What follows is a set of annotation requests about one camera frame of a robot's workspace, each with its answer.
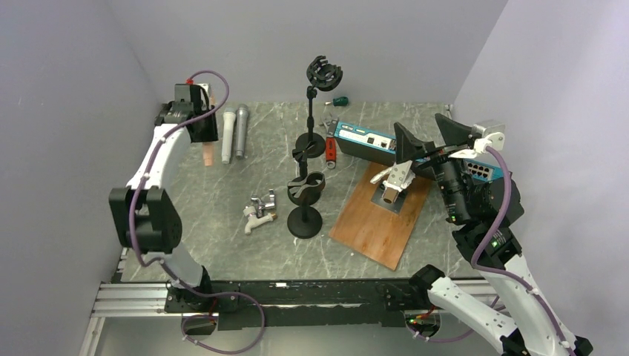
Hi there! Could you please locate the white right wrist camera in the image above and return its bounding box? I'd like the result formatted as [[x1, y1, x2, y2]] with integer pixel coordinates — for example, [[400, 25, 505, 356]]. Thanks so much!
[[449, 120, 506, 159]]

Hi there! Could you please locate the black shock mount stand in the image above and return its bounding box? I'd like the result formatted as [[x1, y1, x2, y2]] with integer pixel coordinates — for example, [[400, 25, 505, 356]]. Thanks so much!
[[295, 55, 343, 159]]

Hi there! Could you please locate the metal bracket on board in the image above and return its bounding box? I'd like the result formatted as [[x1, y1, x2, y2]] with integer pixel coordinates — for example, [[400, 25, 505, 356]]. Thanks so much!
[[369, 161, 415, 214]]

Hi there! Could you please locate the white microphone with stand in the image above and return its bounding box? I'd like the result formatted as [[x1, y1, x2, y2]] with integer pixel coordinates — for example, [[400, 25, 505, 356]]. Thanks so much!
[[221, 108, 237, 164]]

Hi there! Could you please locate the blue network switch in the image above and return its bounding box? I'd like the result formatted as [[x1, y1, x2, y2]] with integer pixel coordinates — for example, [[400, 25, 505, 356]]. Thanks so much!
[[334, 121, 504, 182]]

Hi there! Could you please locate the chrome white faucet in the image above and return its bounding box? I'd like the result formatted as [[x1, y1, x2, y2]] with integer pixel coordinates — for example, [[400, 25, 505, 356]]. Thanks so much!
[[243, 189, 277, 235]]

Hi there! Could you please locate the wooden board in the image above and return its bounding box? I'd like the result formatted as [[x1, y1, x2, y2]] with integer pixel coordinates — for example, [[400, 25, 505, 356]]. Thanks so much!
[[329, 162, 432, 271]]

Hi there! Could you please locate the green handled screwdriver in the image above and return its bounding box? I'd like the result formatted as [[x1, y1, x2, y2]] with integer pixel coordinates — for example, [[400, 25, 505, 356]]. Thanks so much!
[[325, 96, 349, 107]]

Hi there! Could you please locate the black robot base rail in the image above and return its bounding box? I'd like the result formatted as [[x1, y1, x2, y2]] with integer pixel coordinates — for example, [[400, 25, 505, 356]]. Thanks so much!
[[163, 278, 432, 331]]

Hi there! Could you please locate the grey handheld microphone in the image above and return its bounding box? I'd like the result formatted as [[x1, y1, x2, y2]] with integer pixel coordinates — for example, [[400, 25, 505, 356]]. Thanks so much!
[[235, 104, 249, 159]]

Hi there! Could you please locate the black front microphone stand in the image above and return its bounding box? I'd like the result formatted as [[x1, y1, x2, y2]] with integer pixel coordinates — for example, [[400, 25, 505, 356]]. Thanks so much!
[[287, 171, 326, 239]]

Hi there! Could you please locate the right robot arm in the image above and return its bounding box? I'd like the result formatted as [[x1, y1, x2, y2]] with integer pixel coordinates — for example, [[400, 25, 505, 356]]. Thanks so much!
[[393, 114, 593, 355]]

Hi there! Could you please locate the pink microphone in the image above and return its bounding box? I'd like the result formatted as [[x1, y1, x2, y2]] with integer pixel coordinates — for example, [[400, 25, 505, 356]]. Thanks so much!
[[202, 93, 216, 167]]

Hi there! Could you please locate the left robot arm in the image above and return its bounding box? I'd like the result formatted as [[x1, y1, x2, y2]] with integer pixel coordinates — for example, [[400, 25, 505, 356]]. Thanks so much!
[[108, 80, 217, 312]]

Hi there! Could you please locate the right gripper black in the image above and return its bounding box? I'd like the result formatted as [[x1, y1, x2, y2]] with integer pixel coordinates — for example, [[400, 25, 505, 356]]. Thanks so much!
[[393, 112, 472, 221]]

